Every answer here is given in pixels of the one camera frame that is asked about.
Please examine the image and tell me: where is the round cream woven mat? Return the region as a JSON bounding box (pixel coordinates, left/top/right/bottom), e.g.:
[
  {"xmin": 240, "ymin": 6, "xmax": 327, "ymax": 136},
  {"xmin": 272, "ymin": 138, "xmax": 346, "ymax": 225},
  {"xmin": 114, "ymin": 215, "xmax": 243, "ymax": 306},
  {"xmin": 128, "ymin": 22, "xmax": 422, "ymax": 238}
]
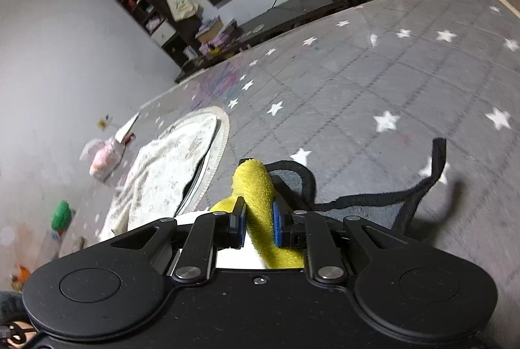
[{"xmin": 101, "ymin": 107, "xmax": 230, "ymax": 240}]

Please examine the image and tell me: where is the grey cloth with black trim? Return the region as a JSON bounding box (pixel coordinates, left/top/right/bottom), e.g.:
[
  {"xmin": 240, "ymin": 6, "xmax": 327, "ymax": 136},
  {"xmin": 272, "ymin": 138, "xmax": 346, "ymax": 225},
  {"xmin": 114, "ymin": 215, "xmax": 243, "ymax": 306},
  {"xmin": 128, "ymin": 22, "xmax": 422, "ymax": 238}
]
[{"xmin": 268, "ymin": 138, "xmax": 448, "ymax": 244}]

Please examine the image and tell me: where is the orange toy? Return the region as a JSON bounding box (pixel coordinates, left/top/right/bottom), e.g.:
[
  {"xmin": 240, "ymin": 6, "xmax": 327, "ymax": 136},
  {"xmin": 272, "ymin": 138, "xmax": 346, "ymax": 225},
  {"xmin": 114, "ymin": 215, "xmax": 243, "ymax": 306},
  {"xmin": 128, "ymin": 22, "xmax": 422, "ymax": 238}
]
[{"xmin": 10, "ymin": 265, "xmax": 32, "ymax": 291}]

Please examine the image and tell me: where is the dark low television stand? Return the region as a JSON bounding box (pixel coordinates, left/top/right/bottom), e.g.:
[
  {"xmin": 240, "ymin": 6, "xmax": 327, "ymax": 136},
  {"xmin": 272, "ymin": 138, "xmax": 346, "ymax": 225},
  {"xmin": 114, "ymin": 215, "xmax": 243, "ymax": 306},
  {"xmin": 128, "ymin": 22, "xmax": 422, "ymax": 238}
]
[{"xmin": 175, "ymin": 0, "xmax": 351, "ymax": 84}]

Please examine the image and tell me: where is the white paper card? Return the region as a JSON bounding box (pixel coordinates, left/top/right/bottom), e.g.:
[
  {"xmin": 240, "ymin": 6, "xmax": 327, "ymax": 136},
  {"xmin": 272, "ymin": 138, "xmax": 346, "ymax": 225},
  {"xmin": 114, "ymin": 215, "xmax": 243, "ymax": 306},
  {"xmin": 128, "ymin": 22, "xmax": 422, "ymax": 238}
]
[{"xmin": 115, "ymin": 111, "xmax": 141, "ymax": 143}]

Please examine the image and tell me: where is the pink plastic bag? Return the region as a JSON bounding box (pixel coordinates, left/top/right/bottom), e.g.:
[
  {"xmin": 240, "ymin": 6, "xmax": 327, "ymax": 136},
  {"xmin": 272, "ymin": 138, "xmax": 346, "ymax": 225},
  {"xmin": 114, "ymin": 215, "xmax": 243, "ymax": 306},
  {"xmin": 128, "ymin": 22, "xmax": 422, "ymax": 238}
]
[{"xmin": 79, "ymin": 135, "xmax": 127, "ymax": 184}]

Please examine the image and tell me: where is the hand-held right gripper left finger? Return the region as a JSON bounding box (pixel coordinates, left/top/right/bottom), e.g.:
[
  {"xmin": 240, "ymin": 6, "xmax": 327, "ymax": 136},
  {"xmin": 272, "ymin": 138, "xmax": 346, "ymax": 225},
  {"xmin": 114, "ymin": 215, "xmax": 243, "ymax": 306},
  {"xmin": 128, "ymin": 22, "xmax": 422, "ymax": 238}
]
[{"xmin": 110, "ymin": 196, "xmax": 247, "ymax": 281}]

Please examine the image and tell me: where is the green toy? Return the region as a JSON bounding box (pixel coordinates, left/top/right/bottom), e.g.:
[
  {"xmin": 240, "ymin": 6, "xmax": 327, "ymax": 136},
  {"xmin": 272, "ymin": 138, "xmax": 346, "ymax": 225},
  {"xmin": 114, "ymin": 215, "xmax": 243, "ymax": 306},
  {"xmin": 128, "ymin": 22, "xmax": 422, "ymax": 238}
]
[{"xmin": 51, "ymin": 200, "xmax": 73, "ymax": 233}]

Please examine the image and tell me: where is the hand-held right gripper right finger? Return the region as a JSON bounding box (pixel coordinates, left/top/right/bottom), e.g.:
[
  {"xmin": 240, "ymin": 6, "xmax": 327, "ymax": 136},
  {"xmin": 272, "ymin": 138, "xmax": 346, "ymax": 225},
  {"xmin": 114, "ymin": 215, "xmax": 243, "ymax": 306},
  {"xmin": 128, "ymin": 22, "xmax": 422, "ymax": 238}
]
[{"xmin": 272, "ymin": 200, "xmax": 408, "ymax": 285}]

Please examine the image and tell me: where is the yellow sponge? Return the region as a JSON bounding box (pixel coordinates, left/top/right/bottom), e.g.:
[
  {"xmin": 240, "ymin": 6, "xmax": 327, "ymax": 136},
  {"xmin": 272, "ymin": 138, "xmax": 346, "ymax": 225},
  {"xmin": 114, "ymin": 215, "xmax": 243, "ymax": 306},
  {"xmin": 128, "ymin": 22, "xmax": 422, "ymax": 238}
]
[{"xmin": 209, "ymin": 159, "xmax": 305, "ymax": 270}]

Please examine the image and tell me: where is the cardboard box with clutter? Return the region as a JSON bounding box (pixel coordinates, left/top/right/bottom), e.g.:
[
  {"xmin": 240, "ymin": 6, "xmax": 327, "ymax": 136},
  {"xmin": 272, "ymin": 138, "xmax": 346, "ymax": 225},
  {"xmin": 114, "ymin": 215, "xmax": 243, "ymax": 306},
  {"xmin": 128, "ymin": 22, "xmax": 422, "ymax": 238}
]
[{"xmin": 195, "ymin": 18, "xmax": 239, "ymax": 58}]

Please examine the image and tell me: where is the star patterned tablecloth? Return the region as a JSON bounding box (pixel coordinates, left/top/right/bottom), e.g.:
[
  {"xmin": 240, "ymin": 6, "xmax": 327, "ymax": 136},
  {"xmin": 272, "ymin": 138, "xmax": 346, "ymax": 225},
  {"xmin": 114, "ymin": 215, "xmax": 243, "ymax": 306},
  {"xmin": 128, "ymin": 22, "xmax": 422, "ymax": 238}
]
[{"xmin": 61, "ymin": 0, "xmax": 520, "ymax": 317}]

